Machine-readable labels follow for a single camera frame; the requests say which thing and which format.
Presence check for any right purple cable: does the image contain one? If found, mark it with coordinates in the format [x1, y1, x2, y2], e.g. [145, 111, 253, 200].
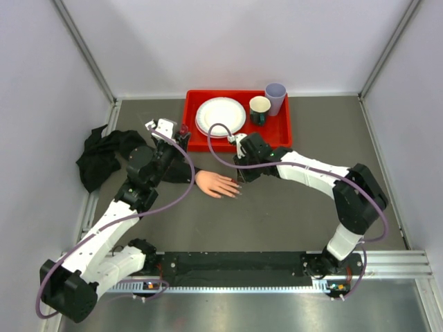
[206, 123, 390, 301]

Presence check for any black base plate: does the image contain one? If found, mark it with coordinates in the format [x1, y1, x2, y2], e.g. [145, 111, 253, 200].
[153, 252, 363, 288]

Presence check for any lavender plastic cup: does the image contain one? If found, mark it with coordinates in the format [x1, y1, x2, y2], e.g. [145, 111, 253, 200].
[264, 83, 287, 116]

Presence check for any black sleeve cloth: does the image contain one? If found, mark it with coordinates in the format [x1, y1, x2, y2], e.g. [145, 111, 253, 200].
[75, 124, 198, 193]

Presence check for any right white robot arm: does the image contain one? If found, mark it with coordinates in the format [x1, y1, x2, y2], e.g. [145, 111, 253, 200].
[228, 133, 389, 275]

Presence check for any red nail polish bottle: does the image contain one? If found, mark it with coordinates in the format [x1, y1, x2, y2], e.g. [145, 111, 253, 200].
[179, 124, 189, 136]

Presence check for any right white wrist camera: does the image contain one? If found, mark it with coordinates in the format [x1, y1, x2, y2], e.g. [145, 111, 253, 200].
[227, 133, 247, 154]

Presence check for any white paper plates stack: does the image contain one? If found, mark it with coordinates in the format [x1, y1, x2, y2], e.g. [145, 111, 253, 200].
[195, 97, 246, 138]

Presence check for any dark green mug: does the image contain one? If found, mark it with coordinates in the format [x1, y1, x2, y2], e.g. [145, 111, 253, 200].
[249, 96, 271, 127]

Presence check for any red plastic tray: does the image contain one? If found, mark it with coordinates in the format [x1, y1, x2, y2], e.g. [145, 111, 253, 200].
[179, 89, 293, 154]

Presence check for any mannequin hand with nails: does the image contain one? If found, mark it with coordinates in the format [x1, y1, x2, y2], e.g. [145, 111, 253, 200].
[195, 170, 241, 199]

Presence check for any purple cable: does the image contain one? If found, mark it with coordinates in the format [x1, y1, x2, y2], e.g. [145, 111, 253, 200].
[35, 124, 196, 319]
[206, 123, 390, 301]

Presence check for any grey slotted cable duct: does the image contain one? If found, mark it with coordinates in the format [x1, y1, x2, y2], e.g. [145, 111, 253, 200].
[107, 279, 350, 295]

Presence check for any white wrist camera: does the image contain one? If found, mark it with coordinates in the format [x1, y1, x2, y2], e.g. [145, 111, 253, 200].
[227, 133, 247, 154]
[145, 118, 177, 140]

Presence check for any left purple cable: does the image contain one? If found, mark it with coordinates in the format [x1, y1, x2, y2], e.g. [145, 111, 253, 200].
[35, 124, 196, 319]

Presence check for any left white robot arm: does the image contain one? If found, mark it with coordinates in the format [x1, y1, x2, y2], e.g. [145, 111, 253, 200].
[35, 131, 190, 322]

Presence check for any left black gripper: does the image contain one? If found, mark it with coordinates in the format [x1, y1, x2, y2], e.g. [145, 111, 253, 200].
[150, 129, 190, 188]

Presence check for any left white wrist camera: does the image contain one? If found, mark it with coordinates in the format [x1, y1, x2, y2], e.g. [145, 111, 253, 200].
[145, 118, 177, 140]

